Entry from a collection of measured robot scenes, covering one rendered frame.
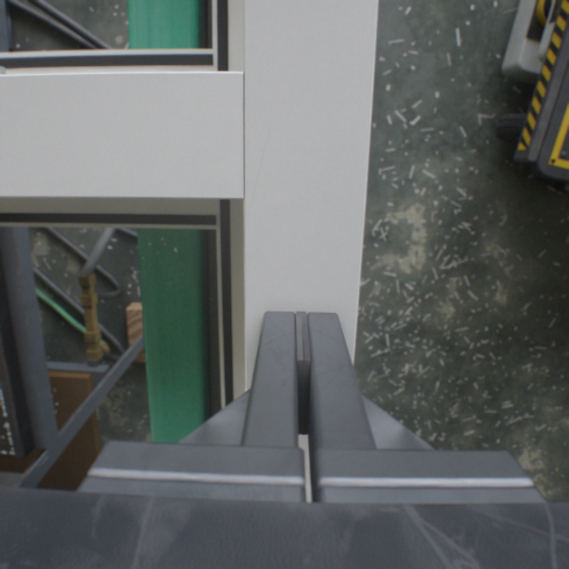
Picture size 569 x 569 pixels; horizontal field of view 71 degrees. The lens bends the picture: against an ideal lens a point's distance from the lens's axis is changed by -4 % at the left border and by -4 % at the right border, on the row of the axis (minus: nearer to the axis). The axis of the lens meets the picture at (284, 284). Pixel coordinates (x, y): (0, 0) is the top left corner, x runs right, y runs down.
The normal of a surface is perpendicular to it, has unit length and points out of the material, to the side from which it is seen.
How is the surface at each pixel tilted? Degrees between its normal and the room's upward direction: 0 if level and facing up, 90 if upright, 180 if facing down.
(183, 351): 0
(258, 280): 0
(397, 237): 0
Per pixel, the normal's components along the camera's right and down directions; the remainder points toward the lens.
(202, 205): -0.02, 0.29
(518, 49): -0.98, -0.19
